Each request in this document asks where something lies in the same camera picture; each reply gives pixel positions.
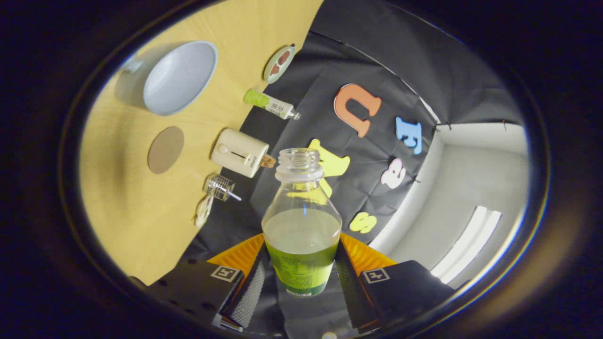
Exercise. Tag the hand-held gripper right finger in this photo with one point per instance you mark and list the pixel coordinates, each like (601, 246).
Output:
(351, 287)

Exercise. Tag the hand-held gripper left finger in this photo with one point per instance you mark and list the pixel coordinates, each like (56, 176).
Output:
(249, 292)

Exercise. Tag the green label juice bottle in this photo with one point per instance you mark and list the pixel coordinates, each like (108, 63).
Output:
(301, 263)

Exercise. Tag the round brown coaster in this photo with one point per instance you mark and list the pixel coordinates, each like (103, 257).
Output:
(166, 149)

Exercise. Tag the white cup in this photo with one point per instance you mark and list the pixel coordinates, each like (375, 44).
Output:
(179, 77)

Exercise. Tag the small green liquid bottle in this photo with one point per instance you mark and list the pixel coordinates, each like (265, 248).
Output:
(271, 103)

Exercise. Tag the white divided food tray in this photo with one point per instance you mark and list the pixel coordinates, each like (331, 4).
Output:
(204, 212)

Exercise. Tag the thin straw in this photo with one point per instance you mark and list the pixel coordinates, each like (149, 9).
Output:
(234, 196)

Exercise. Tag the ceiling light panel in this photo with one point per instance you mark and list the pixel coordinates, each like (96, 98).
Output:
(466, 245)

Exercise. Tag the wooden table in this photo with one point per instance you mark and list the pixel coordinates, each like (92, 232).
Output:
(141, 226)

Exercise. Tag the brown bread slice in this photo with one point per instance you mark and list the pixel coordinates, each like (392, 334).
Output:
(268, 161)

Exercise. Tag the white toaster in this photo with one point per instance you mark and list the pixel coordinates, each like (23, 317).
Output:
(238, 153)

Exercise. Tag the brown meat piece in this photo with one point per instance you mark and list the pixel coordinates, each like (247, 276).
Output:
(283, 57)
(274, 69)

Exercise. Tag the black backdrop cloth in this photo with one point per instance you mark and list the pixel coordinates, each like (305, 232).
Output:
(330, 61)

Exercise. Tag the pale green plate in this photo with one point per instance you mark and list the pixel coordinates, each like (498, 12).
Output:
(279, 64)

